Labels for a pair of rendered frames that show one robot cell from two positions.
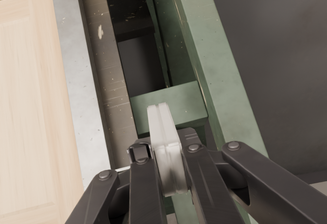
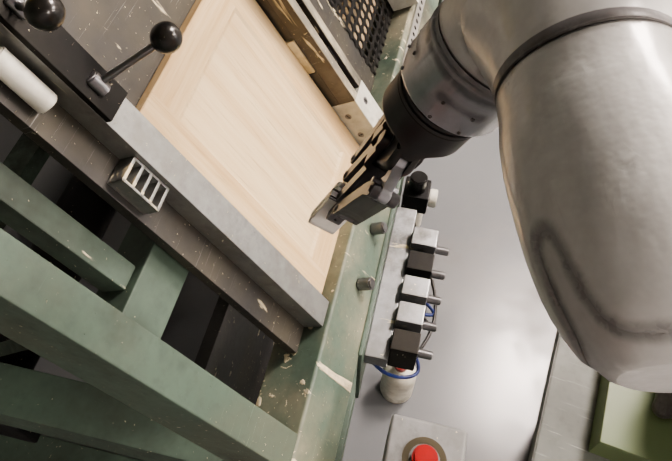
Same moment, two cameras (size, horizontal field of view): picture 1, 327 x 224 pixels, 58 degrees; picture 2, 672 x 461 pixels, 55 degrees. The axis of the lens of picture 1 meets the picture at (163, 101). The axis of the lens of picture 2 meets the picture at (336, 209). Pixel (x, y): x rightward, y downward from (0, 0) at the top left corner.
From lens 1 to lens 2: 0.55 m
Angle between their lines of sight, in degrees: 47
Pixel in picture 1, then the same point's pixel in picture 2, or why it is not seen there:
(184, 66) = (86, 411)
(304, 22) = not seen: outside the picture
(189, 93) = not seen: hidden behind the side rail
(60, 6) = (308, 288)
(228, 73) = (168, 381)
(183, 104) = (142, 321)
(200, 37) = (214, 387)
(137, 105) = (176, 274)
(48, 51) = (280, 243)
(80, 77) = (252, 244)
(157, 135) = not seen: hidden behind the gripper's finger
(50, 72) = (266, 227)
